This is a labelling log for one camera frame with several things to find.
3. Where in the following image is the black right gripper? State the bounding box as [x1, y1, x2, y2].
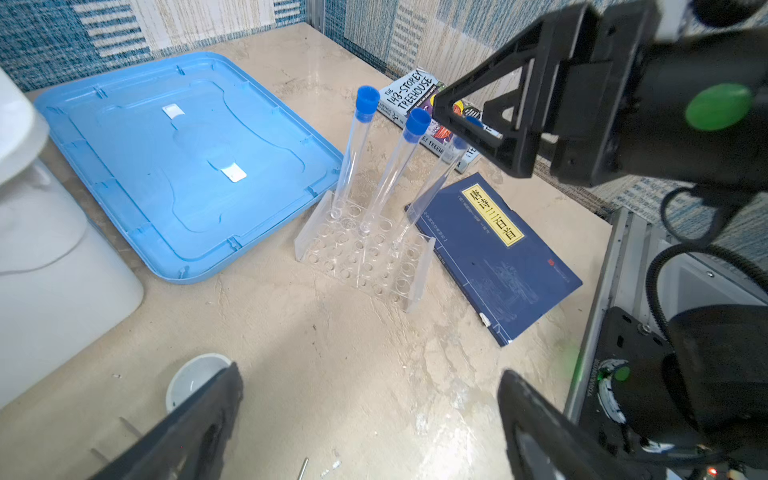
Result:
[433, 1, 660, 186]

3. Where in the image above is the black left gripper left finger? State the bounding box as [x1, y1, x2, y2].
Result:
[92, 363, 243, 479]

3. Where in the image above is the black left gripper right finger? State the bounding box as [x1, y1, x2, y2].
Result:
[497, 370, 642, 479]

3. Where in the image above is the blue capped test tube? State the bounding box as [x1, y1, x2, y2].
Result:
[391, 135, 468, 250]
[331, 85, 380, 219]
[360, 108, 431, 236]

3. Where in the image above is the white plastic storage bin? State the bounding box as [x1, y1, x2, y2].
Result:
[1, 74, 144, 406]

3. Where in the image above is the clear test tube rack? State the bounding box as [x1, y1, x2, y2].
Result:
[294, 191, 436, 313]

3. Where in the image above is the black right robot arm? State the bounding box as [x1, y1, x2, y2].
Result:
[433, 1, 767, 479]

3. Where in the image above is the small white ceramic dish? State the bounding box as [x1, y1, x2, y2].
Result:
[165, 353, 232, 414]

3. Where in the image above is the colourful treehouse book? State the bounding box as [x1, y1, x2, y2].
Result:
[378, 68, 501, 173]

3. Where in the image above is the dark blue book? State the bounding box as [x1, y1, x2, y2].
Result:
[415, 173, 583, 347]

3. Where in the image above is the blue plastic bin lid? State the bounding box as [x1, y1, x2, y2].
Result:
[34, 52, 342, 284]

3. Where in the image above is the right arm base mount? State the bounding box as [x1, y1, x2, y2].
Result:
[578, 305, 767, 477]

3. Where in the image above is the black corrugated right cable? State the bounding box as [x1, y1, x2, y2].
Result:
[644, 239, 768, 337]

